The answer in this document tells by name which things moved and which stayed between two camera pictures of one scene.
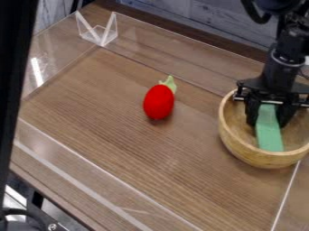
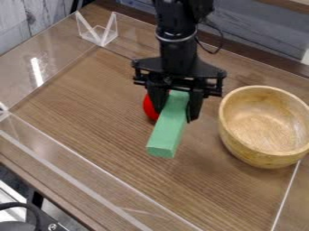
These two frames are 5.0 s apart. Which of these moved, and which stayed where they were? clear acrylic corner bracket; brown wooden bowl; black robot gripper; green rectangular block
Moved: green rectangular block; black robot gripper
Stayed: brown wooden bowl; clear acrylic corner bracket
